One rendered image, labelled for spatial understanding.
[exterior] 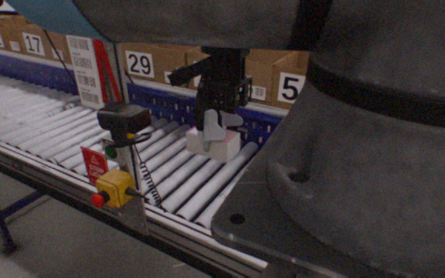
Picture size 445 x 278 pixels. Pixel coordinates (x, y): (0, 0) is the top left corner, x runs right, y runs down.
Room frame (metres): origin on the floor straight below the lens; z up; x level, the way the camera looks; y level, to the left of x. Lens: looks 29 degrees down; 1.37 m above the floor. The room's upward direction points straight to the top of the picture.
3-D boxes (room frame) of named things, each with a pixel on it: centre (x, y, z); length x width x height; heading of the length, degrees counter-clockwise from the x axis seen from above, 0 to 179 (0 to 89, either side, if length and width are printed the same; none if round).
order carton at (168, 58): (1.58, 0.26, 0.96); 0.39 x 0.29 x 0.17; 60
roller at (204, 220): (0.87, -0.06, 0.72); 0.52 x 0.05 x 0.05; 150
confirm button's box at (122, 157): (0.71, 0.28, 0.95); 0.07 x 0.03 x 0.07; 60
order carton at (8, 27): (2.16, 1.29, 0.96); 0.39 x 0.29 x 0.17; 61
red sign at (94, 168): (0.75, 0.33, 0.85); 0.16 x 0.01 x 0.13; 60
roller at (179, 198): (0.93, 0.05, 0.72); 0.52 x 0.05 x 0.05; 150
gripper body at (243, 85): (0.58, 0.00, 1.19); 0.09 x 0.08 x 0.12; 60
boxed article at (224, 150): (0.59, 0.02, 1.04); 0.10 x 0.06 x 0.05; 60
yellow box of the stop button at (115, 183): (0.67, 0.26, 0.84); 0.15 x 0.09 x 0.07; 60
